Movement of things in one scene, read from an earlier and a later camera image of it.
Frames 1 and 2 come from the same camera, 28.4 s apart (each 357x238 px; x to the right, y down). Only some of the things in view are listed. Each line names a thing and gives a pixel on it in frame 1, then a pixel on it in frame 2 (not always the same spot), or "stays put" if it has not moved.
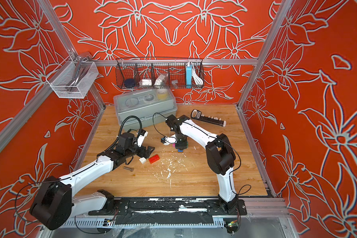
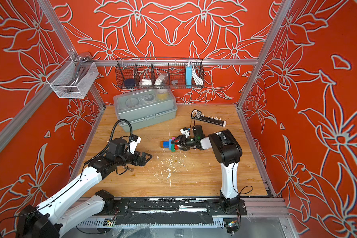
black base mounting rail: (167, 211) stays put
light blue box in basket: (189, 76) stays put
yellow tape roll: (162, 93) stays put
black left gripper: (148, 152) to (142, 162)
